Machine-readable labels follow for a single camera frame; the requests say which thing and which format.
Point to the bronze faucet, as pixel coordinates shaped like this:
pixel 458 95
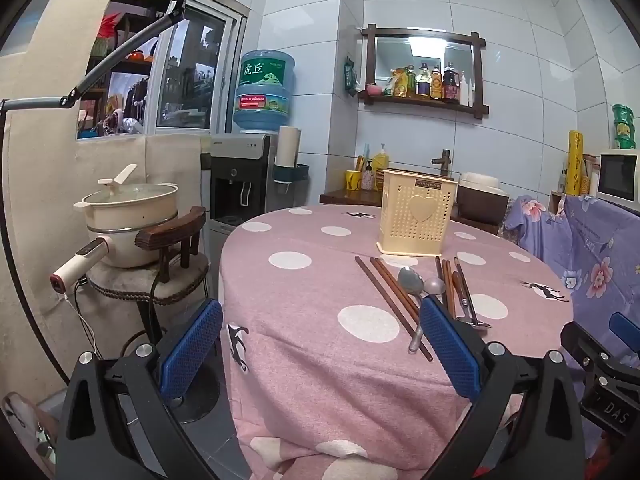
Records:
pixel 442 160

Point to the yellow patterned roll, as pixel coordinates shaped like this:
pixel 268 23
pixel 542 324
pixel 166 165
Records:
pixel 576 160

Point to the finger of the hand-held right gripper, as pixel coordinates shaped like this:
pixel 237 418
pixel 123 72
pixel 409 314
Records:
pixel 625 327
pixel 580 342

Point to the glass pot lid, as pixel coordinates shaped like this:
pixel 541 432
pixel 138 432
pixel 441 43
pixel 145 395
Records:
pixel 130 193

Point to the dark wooden counter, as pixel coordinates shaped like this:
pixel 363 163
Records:
pixel 350 197

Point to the green patterned packet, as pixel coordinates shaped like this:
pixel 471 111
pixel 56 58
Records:
pixel 623 126

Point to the red ornament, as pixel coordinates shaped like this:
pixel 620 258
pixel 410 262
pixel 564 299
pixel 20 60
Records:
pixel 107 27

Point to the yellow mug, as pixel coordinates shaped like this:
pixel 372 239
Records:
pixel 353 180

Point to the blue water dispenser bottle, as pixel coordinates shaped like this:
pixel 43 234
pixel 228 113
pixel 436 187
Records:
pixel 262 91

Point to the wooden chair with cushion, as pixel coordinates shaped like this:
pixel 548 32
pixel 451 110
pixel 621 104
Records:
pixel 170 240

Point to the cream plastic utensil holder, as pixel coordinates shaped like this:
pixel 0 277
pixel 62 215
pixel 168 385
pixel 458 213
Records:
pixel 417 215

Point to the green hanging packet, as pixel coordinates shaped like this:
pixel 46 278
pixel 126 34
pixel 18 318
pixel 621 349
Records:
pixel 349 77

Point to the blue toothbrush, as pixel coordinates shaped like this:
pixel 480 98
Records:
pixel 366 152

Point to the small metal spoon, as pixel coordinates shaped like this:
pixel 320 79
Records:
pixel 434 286

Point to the row of condiment bottles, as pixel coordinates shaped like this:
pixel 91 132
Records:
pixel 425 84

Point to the dark chopstick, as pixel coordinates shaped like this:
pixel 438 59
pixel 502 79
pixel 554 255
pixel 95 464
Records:
pixel 467 287
pixel 439 280

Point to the small pink pot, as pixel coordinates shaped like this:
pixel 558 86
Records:
pixel 372 89

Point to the purple floral cloth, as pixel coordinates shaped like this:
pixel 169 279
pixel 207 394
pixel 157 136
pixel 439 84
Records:
pixel 575 245

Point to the white microwave oven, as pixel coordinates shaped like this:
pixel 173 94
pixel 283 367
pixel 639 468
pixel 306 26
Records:
pixel 619 176

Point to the pink dotted tablecloth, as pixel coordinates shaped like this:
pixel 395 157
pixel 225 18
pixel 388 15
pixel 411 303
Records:
pixel 325 350

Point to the small pink bottle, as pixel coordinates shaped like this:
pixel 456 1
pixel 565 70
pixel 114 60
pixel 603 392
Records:
pixel 368 178

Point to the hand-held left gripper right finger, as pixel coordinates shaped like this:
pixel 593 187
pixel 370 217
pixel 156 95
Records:
pixel 450 347

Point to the wooden framed mirror shelf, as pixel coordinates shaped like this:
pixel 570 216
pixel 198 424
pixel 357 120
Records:
pixel 422 45

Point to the dark wooden display shelf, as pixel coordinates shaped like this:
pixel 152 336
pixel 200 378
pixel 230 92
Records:
pixel 120 85

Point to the paper towel roll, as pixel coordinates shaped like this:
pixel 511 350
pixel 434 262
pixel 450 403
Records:
pixel 287 146

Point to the large metal spoon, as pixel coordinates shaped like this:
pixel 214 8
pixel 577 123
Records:
pixel 410 280

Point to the brown patterned cloth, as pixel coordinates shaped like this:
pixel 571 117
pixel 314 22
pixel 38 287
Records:
pixel 511 215

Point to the aluminium sliding window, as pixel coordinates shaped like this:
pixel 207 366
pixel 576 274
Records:
pixel 192 67

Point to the yellow soap pump bottle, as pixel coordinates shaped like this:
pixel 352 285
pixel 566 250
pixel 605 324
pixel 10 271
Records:
pixel 380 161

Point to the cream electric cooking pot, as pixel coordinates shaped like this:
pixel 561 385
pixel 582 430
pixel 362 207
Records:
pixel 120 240

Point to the small wooden frame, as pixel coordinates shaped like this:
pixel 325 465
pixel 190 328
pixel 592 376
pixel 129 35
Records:
pixel 555 201

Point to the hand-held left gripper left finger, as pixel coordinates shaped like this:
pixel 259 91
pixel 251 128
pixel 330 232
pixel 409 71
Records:
pixel 192 347

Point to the grey water dispenser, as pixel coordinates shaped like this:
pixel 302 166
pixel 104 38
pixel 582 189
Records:
pixel 240 180

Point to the brown wooden chopstick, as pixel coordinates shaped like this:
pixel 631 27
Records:
pixel 450 292
pixel 444 285
pixel 395 290
pixel 395 310

